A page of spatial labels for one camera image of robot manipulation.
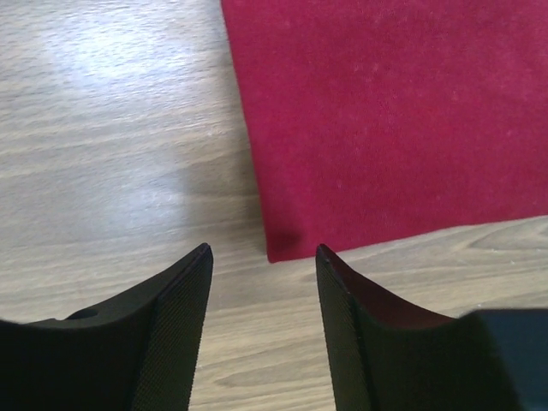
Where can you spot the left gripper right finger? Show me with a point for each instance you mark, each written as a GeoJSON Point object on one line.
{"type": "Point", "coordinates": [386, 353]}

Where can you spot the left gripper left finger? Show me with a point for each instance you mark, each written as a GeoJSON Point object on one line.
{"type": "Point", "coordinates": [137, 350]}

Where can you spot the red t shirt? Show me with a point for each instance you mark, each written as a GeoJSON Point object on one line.
{"type": "Point", "coordinates": [371, 121]}

